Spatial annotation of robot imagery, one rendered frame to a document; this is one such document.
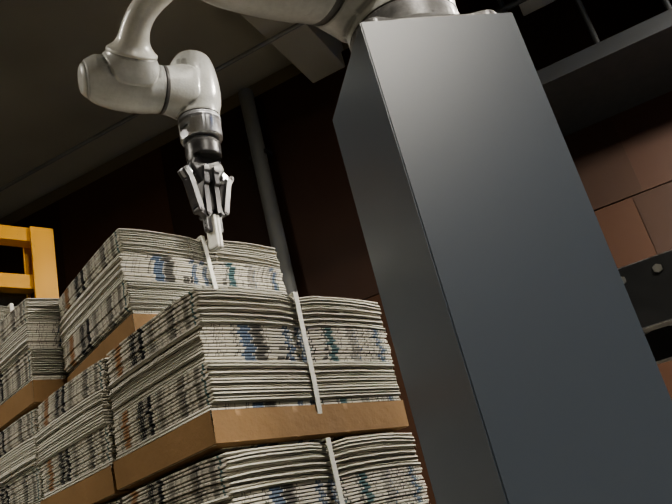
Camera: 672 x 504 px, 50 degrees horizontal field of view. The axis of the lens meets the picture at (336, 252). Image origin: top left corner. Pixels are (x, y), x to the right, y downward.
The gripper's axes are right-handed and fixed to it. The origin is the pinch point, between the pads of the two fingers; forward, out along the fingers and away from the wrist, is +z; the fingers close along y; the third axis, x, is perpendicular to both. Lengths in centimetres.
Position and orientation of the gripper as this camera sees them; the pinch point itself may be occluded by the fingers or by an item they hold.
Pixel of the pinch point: (213, 233)
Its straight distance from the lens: 147.2
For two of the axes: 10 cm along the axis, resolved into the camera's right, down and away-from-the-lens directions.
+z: 1.7, 9.4, -3.1
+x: 7.0, -3.4, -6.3
